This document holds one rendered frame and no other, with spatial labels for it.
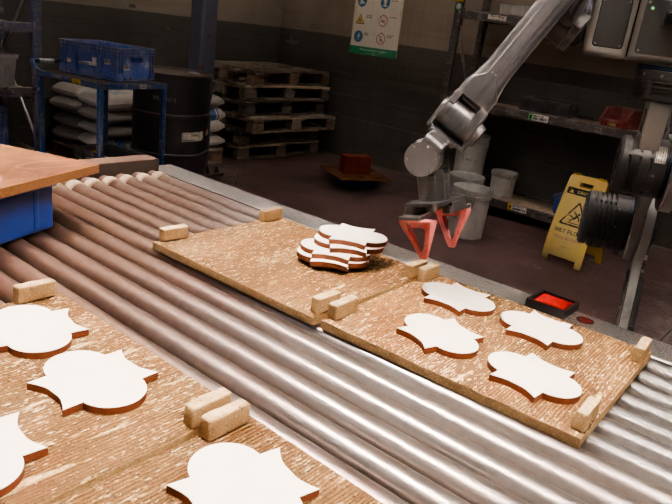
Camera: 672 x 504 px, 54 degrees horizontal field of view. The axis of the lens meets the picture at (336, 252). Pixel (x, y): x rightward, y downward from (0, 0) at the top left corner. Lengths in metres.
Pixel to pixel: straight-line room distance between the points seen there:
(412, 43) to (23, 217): 5.73
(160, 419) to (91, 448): 0.08
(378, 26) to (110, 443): 6.49
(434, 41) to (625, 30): 5.01
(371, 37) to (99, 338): 6.32
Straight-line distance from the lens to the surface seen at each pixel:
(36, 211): 1.37
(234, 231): 1.39
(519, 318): 1.15
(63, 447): 0.74
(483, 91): 1.14
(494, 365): 0.97
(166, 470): 0.70
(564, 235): 4.78
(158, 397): 0.81
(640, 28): 1.72
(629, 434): 0.96
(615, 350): 1.15
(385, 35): 6.98
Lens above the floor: 1.37
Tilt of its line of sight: 19 degrees down
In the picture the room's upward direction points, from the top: 8 degrees clockwise
